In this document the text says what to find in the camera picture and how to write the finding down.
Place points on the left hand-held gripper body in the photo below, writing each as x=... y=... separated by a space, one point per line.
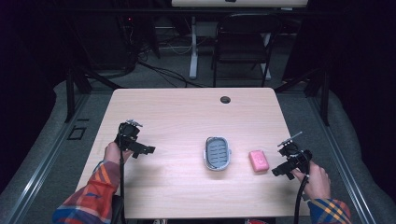
x=128 y=135

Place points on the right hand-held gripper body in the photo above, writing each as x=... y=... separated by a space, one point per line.
x=294 y=152

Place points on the pink soap bar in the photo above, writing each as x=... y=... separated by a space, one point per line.
x=258 y=160

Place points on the grey soap dish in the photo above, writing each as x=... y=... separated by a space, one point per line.
x=217 y=153

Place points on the person's left hand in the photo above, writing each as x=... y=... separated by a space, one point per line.
x=112 y=153

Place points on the person's right hand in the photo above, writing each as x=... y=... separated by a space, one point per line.
x=314 y=183

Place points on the black metal stand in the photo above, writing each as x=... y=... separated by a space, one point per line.
x=77 y=90
x=314 y=90

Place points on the black folding chair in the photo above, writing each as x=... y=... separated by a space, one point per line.
x=244 y=46

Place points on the white desk with legs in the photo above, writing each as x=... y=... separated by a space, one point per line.
x=218 y=18

